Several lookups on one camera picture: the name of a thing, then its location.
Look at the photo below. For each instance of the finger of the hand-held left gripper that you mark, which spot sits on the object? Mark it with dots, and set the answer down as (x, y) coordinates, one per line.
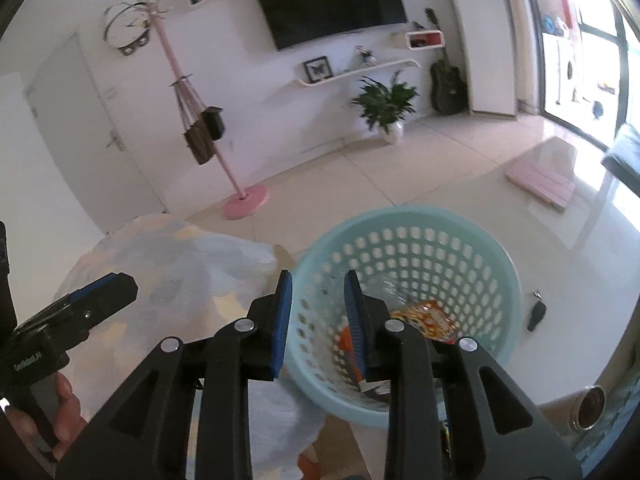
(122, 291)
(95, 286)

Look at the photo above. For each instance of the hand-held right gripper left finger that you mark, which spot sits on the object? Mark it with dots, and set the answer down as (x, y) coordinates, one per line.
(281, 330)

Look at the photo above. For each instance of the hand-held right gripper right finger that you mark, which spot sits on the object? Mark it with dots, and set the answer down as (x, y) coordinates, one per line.
(356, 332)

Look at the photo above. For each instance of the white blue paper label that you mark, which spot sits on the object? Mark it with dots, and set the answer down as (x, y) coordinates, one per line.
(375, 388)

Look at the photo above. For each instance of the red orange snack bag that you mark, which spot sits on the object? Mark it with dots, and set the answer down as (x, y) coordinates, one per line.
(425, 322)

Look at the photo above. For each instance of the teal plastic basket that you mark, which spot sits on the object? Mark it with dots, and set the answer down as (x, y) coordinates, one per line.
(450, 240)

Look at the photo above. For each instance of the brown shoulder bag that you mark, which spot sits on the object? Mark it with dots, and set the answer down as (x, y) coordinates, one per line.
(197, 140)

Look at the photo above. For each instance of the person's left hand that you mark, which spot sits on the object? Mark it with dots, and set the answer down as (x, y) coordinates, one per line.
(70, 417)

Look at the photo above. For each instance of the pink coat rack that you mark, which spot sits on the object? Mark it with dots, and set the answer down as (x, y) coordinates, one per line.
(245, 205)

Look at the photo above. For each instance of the white door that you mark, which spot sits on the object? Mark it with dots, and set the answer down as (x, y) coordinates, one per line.
(85, 150)

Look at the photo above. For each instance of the black car key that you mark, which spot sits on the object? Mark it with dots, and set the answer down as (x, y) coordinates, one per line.
(536, 312)

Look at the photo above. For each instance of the small black bag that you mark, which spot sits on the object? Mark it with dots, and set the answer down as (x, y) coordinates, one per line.
(214, 122)

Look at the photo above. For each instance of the potted green plant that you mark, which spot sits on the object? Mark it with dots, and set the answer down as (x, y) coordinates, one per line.
(385, 102)

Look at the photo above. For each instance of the pink folded mat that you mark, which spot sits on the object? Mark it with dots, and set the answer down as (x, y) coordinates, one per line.
(542, 182)

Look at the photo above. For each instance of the metal cup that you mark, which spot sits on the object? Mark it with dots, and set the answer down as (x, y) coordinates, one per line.
(589, 407)

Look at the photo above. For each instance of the black acoustic guitar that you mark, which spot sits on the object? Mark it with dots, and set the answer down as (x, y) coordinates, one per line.
(449, 87)

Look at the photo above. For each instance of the framed butterfly picture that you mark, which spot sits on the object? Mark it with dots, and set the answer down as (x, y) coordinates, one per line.
(316, 69)

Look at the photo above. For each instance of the small flower vase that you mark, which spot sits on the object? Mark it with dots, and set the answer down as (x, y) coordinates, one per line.
(367, 57)

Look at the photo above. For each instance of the red white cubby shelf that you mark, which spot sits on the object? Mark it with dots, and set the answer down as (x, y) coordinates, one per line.
(424, 40)

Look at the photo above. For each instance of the teal sofa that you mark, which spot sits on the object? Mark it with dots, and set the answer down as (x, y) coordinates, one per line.
(625, 155)

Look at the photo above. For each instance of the black round object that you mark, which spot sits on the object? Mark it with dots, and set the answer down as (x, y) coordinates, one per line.
(598, 109)

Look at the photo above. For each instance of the white washing machine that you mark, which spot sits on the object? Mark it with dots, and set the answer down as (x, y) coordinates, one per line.
(562, 70)

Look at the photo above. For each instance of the blue detergent bottle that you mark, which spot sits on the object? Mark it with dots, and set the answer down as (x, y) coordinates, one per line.
(549, 26)

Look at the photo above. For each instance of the white detergent bottle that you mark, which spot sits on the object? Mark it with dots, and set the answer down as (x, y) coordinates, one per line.
(562, 29)

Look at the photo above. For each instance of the glass balcony door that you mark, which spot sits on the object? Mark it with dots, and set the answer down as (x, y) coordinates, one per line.
(615, 50)

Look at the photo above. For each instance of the curved white wall shelf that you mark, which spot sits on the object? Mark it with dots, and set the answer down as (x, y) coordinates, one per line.
(360, 72)

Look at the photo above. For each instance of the panda wall clock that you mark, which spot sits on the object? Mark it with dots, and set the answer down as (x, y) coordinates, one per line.
(125, 25)

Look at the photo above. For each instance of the black wall television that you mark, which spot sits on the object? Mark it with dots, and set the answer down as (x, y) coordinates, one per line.
(330, 2)

